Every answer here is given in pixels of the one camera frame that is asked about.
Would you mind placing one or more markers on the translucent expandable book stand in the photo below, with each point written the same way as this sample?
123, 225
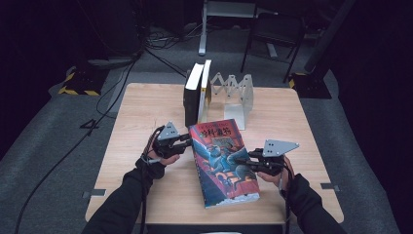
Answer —
235, 118

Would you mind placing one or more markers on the red and blue illustrated book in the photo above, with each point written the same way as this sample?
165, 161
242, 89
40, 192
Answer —
220, 156

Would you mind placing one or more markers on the black chair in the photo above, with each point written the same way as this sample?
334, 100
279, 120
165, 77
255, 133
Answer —
276, 35

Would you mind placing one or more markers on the black hardcover book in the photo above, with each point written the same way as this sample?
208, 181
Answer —
191, 107

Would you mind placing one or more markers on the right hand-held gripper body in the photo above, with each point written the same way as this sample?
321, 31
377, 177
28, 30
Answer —
276, 148

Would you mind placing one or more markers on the black yellow striped base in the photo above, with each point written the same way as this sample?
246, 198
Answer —
84, 83

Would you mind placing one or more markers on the person's left hand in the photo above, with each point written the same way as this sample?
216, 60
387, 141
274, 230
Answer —
149, 152

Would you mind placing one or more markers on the grey tape strip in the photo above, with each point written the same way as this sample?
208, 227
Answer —
328, 186

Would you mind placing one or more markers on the thin yellow book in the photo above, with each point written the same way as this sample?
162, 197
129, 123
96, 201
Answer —
205, 84

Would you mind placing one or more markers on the person's right hand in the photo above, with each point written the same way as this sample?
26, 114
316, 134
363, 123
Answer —
282, 182

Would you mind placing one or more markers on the black stand with striped base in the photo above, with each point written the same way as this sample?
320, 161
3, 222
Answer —
311, 86

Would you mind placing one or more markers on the bright blue paperback book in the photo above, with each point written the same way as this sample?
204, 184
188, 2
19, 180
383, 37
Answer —
227, 204

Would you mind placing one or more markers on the grey metal desk frame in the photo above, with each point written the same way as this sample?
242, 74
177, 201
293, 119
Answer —
203, 32

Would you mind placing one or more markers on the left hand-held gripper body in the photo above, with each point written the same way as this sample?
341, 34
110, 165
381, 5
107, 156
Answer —
167, 131

